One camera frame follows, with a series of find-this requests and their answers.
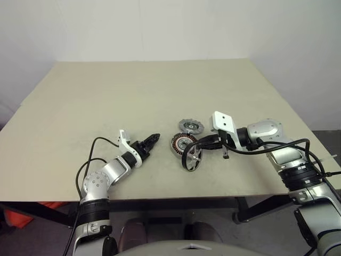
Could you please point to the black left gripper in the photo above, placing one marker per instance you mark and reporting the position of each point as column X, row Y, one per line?
column 139, row 150

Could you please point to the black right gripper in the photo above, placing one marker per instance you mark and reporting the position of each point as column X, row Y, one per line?
column 225, row 146

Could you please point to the silver spoked rotor black rim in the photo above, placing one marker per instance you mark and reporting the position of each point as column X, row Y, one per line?
column 195, row 159

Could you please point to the grey motor housing with stator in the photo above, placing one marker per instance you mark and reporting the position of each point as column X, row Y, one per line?
column 175, row 145

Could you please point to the grey hinged housing lid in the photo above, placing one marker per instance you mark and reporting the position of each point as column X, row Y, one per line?
column 190, row 125

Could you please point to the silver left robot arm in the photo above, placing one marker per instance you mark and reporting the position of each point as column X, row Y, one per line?
column 98, row 184

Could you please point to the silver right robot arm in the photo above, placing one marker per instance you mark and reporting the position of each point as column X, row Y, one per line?
column 293, row 160

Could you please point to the dark rounded shape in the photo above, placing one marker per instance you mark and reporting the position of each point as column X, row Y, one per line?
column 133, row 234

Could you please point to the grey robot torso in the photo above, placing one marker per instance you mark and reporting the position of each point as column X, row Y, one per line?
column 191, row 250

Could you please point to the orange fabric object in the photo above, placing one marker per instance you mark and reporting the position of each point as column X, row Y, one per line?
column 16, row 217

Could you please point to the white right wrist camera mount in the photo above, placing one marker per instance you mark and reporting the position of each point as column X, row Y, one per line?
column 223, row 120

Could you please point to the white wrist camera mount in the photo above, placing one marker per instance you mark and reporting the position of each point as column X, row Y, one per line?
column 223, row 120
column 124, row 141

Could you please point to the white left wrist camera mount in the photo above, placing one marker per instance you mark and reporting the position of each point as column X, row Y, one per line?
column 124, row 141

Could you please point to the black table frame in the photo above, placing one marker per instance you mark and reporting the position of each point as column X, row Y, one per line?
column 165, row 205

